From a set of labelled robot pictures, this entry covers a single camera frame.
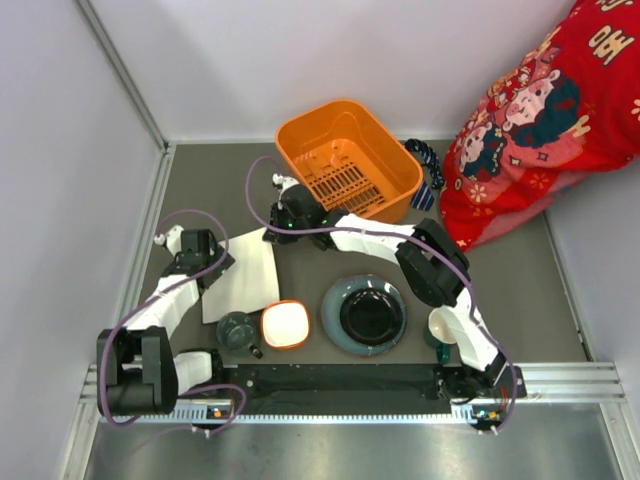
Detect aluminium frame rail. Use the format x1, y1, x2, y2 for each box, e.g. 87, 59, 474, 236
59, 0, 176, 480

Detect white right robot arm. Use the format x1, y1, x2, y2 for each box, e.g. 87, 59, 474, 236
265, 174, 518, 396

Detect black base bar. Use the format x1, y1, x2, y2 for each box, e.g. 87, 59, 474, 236
205, 363, 512, 416

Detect white square plate black rim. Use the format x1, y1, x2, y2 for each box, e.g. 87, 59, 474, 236
202, 228, 280, 325

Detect red patterned cloth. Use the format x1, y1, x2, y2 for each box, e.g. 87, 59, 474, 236
439, 1, 639, 251

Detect blue-grey round plate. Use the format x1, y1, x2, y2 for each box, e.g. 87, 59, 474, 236
321, 274, 408, 358

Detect orange plastic bin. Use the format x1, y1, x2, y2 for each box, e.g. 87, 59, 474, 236
275, 99, 424, 223

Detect white square bowl orange rim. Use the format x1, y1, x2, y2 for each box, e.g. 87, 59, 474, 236
260, 300, 311, 350

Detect black round plate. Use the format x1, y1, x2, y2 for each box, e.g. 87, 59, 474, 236
339, 287, 404, 347

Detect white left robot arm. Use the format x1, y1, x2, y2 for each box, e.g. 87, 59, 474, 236
96, 225, 235, 419

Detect blue striped necktie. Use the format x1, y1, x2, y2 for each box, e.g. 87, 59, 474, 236
404, 138, 445, 211

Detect green mug white inside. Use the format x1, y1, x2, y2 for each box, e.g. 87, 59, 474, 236
423, 308, 456, 365

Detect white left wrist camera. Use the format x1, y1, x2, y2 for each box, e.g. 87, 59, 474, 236
153, 225, 184, 257

